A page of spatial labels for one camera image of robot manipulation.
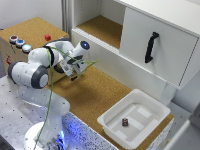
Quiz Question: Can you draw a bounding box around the purple block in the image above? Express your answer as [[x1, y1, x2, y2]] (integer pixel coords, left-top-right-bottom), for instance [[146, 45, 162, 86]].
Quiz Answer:
[[121, 118, 130, 127]]

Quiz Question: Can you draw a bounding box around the black drawer handle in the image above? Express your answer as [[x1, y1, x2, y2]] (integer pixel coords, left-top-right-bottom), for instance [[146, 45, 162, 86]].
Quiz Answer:
[[54, 63, 65, 74]]

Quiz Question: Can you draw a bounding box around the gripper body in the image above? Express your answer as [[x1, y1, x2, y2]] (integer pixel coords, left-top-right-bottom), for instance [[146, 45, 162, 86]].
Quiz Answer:
[[60, 57, 84, 79]]

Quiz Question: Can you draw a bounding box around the blue button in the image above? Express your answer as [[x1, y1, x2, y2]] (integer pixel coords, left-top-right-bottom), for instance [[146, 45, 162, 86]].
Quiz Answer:
[[15, 38, 26, 48]]

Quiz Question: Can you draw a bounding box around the wooden drawer box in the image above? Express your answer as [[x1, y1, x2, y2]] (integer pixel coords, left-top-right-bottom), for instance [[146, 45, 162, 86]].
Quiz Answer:
[[0, 16, 71, 85]]

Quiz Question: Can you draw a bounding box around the green button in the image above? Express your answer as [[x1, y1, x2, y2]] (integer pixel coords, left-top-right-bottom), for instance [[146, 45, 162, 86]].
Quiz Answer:
[[21, 43, 33, 54]]

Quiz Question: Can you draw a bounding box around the white sliding door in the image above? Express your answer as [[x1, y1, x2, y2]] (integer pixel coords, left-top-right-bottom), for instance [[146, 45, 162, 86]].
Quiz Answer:
[[118, 6, 200, 89]]

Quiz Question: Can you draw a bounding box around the black door handle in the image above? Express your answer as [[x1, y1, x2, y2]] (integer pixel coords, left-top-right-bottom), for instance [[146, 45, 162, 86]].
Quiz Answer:
[[144, 31, 160, 64]]

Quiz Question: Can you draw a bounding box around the white plastic box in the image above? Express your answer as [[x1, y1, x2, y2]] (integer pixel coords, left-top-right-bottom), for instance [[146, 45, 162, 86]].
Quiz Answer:
[[96, 88, 172, 150]]

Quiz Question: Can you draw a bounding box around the green cable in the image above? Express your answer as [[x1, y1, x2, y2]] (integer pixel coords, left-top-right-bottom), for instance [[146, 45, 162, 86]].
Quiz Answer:
[[33, 45, 101, 150]]

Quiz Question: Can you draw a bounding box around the white cabinet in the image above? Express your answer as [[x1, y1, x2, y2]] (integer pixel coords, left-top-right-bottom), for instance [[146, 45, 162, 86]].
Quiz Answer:
[[70, 0, 200, 108]]

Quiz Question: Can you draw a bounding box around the red button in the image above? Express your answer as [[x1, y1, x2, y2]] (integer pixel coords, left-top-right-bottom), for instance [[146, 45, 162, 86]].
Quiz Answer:
[[9, 34, 19, 45]]

